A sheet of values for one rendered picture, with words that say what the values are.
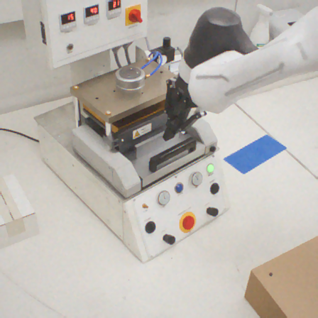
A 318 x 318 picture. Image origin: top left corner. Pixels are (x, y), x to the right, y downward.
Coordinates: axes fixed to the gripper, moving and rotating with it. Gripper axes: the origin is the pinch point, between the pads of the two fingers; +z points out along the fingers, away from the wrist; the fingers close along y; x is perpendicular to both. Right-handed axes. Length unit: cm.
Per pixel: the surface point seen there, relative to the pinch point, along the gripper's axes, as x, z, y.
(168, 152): -2.3, 4.3, 3.6
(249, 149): 42, 31, 5
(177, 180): 0.3, 13.4, 8.3
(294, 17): 103, 22, -32
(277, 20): 95, 23, -35
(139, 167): -8.9, 9.3, 1.4
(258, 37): 81, 26, -32
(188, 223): -0.4, 21.9, 18.2
